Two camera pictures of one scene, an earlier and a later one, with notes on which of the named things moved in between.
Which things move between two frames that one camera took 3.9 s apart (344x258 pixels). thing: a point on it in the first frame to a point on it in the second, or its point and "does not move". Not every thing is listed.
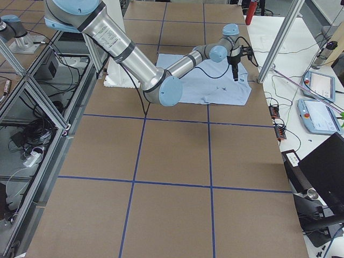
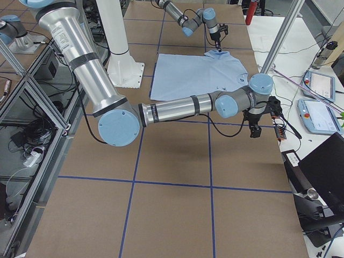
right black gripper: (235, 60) to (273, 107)
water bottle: (325, 53) does not move
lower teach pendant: (317, 117) does not move
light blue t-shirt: (213, 83) does not move
